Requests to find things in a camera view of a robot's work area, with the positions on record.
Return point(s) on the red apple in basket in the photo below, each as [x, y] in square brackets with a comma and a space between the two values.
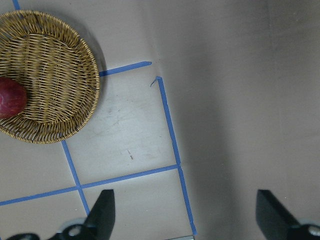
[13, 98]

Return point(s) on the wicker basket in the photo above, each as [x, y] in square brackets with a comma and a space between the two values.
[58, 70]

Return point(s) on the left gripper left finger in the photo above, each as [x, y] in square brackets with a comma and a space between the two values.
[101, 219]

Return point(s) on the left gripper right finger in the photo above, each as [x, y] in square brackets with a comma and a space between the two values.
[273, 219]

